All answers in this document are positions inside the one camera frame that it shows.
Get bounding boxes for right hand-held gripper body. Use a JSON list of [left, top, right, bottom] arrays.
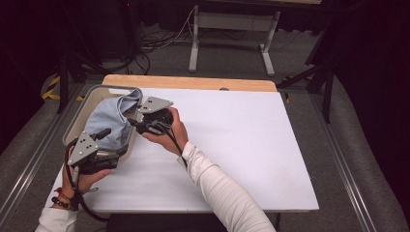
[[135, 96, 174, 135]]

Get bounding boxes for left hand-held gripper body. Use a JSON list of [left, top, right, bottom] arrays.
[[67, 131, 119, 175]]

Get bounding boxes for light blue garment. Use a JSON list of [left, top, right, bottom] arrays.
[[84, 89, 144, 153]]

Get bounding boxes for beige plastic basket grey rim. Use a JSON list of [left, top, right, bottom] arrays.
[[62, 84, 144, 162]]

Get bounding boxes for person's left hand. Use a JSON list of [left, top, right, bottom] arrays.
[[61, 146, 112, 202]]

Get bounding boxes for person's right hand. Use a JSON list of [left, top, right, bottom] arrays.
[[142, 106, 190, 156]]

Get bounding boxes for yellow black floor tape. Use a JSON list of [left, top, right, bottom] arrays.
[[42, 75, 85, 102]]

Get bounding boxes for black tripod stand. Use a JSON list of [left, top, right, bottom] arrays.
[[56, 0, 109, 114], [277, 18, 336, 125]]

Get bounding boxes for white table mat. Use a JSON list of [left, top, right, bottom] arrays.
[[44, 87, 320, 214]]

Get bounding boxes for right hand-held gripper black cable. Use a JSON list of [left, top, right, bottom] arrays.
[[154, 120, 189, 168]]

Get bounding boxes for hand-held gripper black cable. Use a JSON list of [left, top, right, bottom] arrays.
[[154, 120, 189, 168], [64, 144, 109, 223]]

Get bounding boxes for black floor cable bundle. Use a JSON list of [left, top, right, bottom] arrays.
[[125, 28, 194, 75]]

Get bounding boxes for red string bracelet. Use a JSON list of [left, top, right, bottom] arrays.
[[54, 187, 73, 198]]

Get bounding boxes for aluminium floor rail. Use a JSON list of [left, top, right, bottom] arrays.
[[0, 83, 85, 223], [308, 93, 378, 232]]

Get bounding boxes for left hand-held gripper black cable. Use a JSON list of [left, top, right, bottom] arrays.
[[64, 144, 109, 223]]

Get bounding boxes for black bead bracelet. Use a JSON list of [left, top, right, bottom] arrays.
[[51, 196, 79, 213]]

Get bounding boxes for white floor cable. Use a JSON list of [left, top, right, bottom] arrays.
[[173, 6, 197, 43]]

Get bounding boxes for metal stand frame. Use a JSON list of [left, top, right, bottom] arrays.
[[188, 4, 281, 77]]

